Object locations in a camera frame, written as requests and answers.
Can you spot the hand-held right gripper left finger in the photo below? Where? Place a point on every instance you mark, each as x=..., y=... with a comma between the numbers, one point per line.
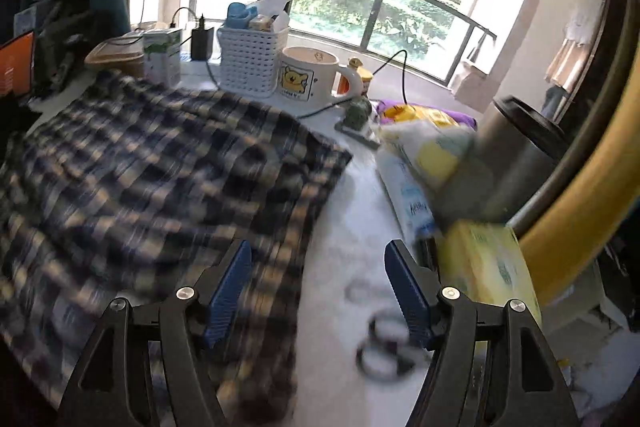
x=230, y=292

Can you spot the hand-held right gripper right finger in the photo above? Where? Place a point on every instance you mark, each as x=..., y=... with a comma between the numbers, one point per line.
x=407, y=292

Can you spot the blue plaid pants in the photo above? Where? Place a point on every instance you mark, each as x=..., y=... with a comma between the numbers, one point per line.
x=150, y=167

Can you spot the black scissors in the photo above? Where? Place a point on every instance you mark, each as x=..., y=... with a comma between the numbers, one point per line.
x=380, y=357

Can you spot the yellow tissue box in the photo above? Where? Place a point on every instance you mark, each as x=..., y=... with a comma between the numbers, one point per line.
x=485, y=262

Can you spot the white wet wipes pack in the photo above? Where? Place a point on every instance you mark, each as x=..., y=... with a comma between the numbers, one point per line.
x=407, y=197

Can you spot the white and yellow packet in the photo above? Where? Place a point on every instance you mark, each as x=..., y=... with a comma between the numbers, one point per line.
x=430, y=152

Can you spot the grey tumbler with black lid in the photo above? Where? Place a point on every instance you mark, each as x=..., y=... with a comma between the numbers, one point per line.
x=510, y=157

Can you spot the yellow cartoon bag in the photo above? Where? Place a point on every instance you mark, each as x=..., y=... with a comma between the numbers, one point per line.
x=400, y=112

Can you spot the purple cloth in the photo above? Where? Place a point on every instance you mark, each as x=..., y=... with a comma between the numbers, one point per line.
x=462, y=119

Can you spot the small yellow-capped bottle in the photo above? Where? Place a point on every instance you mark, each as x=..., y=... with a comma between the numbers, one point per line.
x=361, y=74

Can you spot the cream mug with bear print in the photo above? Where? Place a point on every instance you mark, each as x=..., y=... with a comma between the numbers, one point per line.
x=300, y=79

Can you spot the white plastic basket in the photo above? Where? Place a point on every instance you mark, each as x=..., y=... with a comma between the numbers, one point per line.
x=250, y=62

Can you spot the green and white carton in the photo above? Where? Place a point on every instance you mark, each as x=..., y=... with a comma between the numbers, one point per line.
x=162, y=57

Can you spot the black charger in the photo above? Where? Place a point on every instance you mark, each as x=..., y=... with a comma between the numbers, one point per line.
x=202, y=42

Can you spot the wooden lidded box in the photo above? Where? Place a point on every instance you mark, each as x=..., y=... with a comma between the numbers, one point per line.
x=112, y=57

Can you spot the small yellow packet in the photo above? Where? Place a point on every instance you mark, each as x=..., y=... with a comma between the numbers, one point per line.
x=260, y=23

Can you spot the blue plastic item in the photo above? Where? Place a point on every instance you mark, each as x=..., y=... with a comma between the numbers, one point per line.
x=240, y=16

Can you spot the black balcony railing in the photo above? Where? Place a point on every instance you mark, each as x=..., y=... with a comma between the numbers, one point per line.
x=375, y=14

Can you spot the hanging laundry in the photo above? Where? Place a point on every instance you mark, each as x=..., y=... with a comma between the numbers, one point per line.
x=575, y=42

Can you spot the orange and black item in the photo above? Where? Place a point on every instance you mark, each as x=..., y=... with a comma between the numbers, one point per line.
x=15, y=67

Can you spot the yellow curved frame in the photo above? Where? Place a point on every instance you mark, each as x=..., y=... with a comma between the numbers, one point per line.
x=585, y=217

